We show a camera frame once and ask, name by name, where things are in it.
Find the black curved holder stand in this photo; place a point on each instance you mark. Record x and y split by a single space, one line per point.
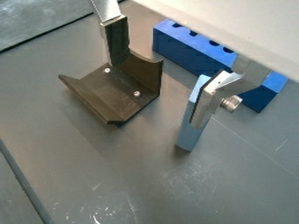
116 92

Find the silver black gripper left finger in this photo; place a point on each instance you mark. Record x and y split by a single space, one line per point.
113 29

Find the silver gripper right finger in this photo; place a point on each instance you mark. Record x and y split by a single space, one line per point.
247 76

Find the blue shape sorting board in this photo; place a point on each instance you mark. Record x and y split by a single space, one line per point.
201 56

